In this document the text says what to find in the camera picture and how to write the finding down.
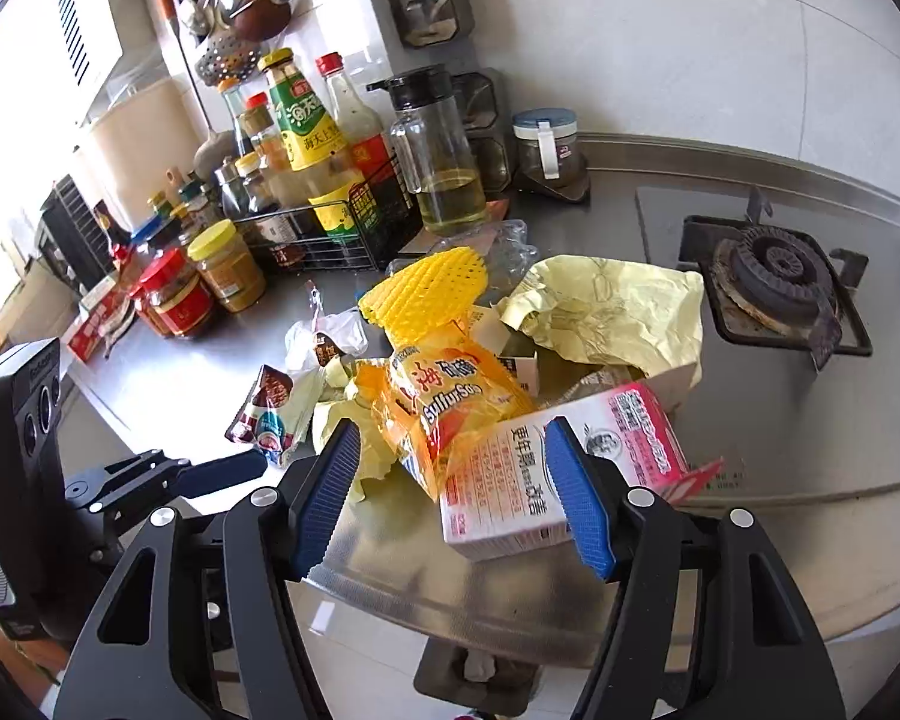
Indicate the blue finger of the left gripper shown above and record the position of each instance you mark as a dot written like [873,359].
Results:
[215,475]

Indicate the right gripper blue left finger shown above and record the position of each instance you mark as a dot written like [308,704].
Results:
[317,505]

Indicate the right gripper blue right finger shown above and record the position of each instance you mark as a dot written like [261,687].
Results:
[584,511]

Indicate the pink white carton box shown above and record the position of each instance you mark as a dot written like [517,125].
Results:
[524,488]

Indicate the red clear snack wrapper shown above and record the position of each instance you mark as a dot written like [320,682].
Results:
[276,413]

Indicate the orange snack bag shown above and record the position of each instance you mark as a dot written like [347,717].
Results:
[432,400]

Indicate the yellow paper wrapper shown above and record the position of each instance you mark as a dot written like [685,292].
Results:
[590,314]

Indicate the clear plastic water bottle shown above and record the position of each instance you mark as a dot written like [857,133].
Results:
[507,254]

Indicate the white plastic wrapper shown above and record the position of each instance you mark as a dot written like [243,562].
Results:
[321,337]

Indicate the red lid chili sauce jar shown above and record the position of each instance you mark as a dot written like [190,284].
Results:
[178,295]

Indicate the red seasoning packet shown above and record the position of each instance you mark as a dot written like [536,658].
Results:
[104,316]

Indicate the yellow lid peanut butter jar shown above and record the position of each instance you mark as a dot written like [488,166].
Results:
[226,264]

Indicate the red cap soy sauce bottle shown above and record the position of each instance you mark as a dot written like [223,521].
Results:
[356,127]

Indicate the yellow label vinegar bottle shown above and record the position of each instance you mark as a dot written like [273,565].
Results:
[318,152]

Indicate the blue lid glass jar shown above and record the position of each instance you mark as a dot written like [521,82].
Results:
[547,145]

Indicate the glass oil dispenser bottle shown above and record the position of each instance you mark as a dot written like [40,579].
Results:
[434,153]

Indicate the black wire spice rack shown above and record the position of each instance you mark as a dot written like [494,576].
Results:
[291,239]

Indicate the wall mounted seasoning boxes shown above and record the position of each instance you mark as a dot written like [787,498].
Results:
[439,32]

